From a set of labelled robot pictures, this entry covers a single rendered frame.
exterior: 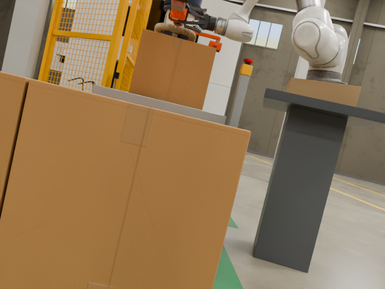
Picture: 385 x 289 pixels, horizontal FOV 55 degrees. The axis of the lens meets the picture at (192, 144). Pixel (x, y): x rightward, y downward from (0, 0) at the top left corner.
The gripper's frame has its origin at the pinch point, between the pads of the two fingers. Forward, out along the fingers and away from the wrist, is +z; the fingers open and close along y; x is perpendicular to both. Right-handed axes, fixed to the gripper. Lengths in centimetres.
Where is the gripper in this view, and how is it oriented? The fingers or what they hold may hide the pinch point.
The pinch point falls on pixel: (178, 14)
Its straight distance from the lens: 207.9
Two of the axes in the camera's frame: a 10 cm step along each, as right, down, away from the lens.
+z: -9.7, -2.4, -0.9
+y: -2.5, 9.7, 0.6
